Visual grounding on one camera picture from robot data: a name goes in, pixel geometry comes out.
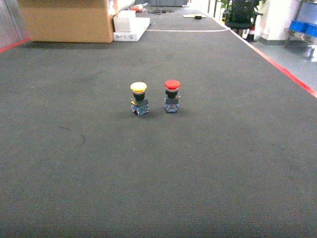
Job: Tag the yellow mushroom push button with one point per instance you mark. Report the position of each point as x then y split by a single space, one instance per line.
139 104

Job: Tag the red mushroom push button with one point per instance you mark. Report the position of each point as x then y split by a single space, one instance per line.
172 98

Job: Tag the white flat carton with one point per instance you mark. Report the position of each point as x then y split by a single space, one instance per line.
140 26

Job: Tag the small white box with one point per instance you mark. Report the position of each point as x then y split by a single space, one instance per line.
124 21

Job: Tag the large brown cardboard box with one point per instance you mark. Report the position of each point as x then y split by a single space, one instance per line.
69 21

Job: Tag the black office chair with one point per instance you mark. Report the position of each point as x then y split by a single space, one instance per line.
241 14

